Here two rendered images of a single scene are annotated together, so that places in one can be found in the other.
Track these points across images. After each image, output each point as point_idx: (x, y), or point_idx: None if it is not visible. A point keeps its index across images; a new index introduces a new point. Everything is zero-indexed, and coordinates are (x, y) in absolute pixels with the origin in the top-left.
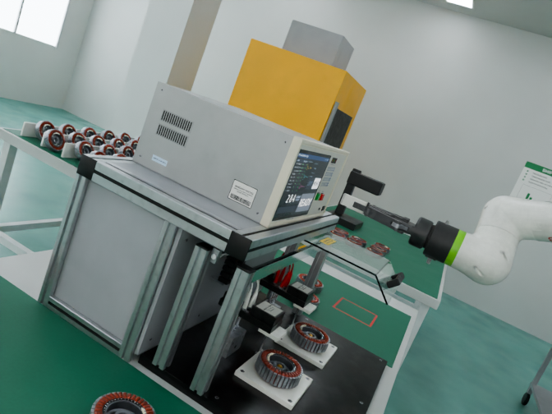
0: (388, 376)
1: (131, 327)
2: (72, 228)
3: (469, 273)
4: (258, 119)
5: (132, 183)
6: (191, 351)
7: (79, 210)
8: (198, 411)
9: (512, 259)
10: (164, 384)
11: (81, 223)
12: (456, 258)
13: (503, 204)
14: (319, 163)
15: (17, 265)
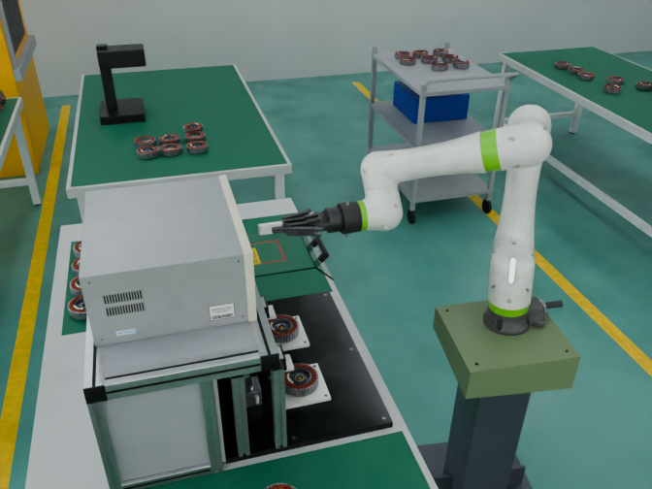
0: (338, 303)
1: (212, 452)
2: (110, 437)
3: (379, 230)
4: (170, 232)
5: (152, 379)
6: None
7: (107, 422)
8: (292, 454)
9: (401, 203)
10: (256, 459)
11: (114, 427)
12: (368, 227)
13: (377, 167)
14: None
15: (46, 487)
